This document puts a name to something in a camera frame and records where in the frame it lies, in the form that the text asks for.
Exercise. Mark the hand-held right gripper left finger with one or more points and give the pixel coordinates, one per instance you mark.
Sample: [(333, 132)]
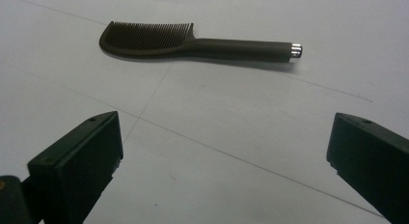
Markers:
[(77, 162)]

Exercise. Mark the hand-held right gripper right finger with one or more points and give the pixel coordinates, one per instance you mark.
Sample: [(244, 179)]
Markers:
[(369, 156)]

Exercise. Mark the white table cover sheet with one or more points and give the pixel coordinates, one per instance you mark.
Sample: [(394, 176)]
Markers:
[(225, 121)]

